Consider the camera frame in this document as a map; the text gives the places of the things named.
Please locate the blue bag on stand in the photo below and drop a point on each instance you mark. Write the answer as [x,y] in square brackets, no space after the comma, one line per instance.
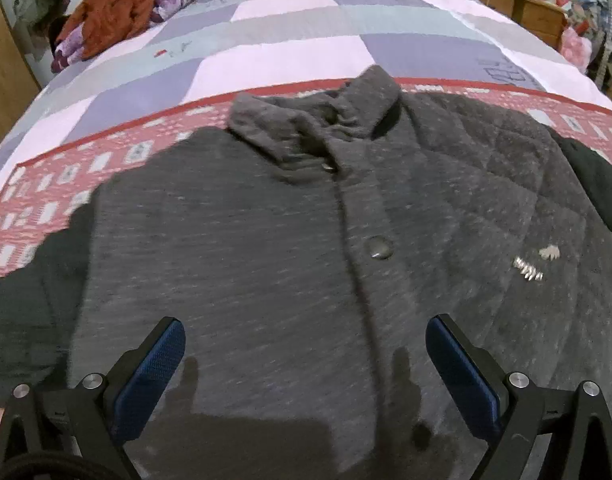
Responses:
[32,21]

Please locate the pink plush item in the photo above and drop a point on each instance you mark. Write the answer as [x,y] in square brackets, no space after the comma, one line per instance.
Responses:
[576,49]

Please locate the purple pink patchwork bedsheet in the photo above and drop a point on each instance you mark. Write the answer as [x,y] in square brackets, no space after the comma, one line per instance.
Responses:
[214,47]

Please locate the pile of colourful clothes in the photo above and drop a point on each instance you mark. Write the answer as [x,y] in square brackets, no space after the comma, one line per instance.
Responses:
[592,19]

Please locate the red white checked blanket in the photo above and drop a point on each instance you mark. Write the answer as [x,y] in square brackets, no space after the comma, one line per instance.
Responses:
[42,197]

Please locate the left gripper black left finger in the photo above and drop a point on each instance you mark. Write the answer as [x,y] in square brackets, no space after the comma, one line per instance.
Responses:
[80,432]

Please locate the wooden bedside cabinet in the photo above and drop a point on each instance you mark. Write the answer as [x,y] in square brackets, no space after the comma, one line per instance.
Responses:
[544,20]

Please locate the grey quilted coat black sleeves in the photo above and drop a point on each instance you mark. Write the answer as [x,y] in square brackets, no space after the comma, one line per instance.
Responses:
[304,247]

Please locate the wooden wardrobe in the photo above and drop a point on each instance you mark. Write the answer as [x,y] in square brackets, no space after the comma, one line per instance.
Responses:
[18,85]

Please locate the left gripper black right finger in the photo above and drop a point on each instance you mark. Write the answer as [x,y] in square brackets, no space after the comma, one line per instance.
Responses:
[509,411]

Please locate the rust red knitted garment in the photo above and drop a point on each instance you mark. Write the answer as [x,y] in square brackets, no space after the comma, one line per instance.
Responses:
[97,25]

